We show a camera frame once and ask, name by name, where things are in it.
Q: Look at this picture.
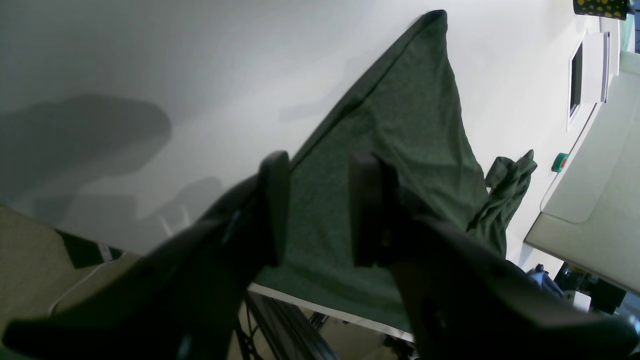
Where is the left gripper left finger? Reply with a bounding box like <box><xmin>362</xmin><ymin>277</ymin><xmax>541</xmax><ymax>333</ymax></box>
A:
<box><xmin>2</xmin><ymin>151</ymin><xmax>291</xmax><ymax>360</ymax></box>

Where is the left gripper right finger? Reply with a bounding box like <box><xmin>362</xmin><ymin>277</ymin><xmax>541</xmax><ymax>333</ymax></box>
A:
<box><xmin>349</xmin><ymin>152</ymin><xmax>639</xmax><ymax>360</ymax></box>

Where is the dark green t-shirt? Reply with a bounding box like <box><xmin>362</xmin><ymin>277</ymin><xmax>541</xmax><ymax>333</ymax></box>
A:
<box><xmin>254</xmin><ymin>9</ymin><xmax>537</xmax><ymax>332</ymax></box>

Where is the blue cloth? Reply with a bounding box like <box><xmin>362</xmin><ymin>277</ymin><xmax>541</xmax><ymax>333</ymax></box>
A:
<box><xmin>525</xmin><ymin>264</ymin><xmax>564</xmax><ymax>300</ymax></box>

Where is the green red tape roll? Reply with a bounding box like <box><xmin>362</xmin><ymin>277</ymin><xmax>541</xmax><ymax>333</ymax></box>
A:
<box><xmin>551</xmin><ymin>152</ymin><xmax>570</xmax><ymax>174</ymax></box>

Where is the white tray with black slot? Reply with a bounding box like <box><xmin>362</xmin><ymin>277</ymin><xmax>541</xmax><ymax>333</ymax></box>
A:
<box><xmin>566</xmin><ymin>29</ymin><xmax>621</xmax><ymax>132</ymax></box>

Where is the black round dotted object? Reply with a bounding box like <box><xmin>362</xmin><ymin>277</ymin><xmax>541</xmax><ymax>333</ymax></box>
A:
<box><xmin>572</xmin><ymin>0</ymin><xmax>635</xmax><ymax>21</ymax></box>

